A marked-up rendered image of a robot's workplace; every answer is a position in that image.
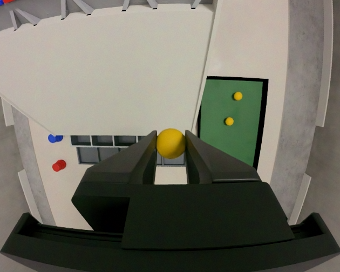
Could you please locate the green tray with black rim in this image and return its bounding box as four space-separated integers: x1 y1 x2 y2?
198 76 269 171

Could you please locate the blue plug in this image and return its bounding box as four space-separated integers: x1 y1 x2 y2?
48 134 63 143

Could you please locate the red plug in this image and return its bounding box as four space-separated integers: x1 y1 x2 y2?
52 160 66 172

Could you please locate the yellow ball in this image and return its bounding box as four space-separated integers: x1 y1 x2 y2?
234 92 242 100
157 128 186 159
225 118 234 125

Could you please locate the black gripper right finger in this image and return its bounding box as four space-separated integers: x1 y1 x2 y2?
185 130 262 184

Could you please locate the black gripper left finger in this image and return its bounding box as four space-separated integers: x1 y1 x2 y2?
80 130 158 185

